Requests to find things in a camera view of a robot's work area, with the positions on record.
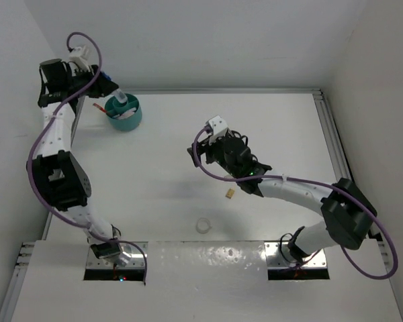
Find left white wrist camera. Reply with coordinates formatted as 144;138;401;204
69;45;91;71

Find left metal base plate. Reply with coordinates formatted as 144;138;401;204
85;242;146;270

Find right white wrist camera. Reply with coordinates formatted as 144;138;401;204
206;115;229;144

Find metal base plate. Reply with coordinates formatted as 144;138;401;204
85;242;146;270
265;241;328;270

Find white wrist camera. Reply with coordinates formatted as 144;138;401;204
69;45;91;71
206;115;229;144

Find tan pencil sharpener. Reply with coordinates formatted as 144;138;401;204
225;189;235;199

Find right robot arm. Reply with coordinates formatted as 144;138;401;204
187;131;377;264

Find teal divided pen holder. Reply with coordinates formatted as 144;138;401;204
104;93;142;131

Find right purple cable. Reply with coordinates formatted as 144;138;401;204
191;125;399;280

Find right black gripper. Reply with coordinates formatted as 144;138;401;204
188;132;240;178

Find glue bottle blue cap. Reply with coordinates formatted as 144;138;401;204
99;70;128;105

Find aluminium table frame rail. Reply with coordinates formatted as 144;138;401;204
124;88;322;95

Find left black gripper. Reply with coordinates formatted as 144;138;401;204
66;64;118;99

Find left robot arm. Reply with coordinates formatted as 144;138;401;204
27;58;123;264

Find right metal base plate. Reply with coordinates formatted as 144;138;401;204
265;241;328;270

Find clear tape roll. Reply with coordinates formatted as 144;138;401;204
195;218;212;234

